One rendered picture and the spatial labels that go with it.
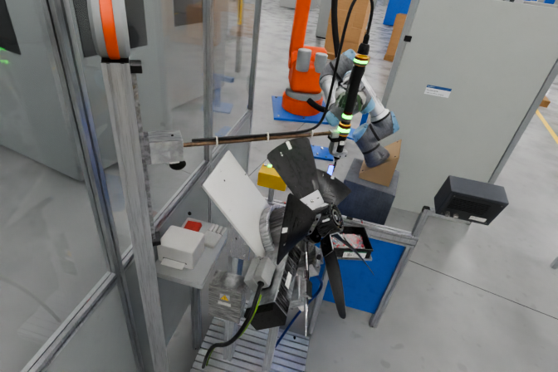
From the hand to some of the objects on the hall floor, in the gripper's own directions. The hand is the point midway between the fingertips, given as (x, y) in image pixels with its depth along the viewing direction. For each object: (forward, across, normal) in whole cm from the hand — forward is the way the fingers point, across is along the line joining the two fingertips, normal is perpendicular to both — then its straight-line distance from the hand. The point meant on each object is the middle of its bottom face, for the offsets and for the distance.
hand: (349, 99), depth 114 cm
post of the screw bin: (-15, -11, -166) cm, 167 cm away
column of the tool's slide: (+44, +59, -166) cm, 182 cm away
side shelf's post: (+15, +55, -166) cm, 176 cm away
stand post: (+17, +10, -166) cm, 167 cm away
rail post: (-33, -53, -166) cm, 178 cm away
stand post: (+17, +33, -166) cm, 170 cm away
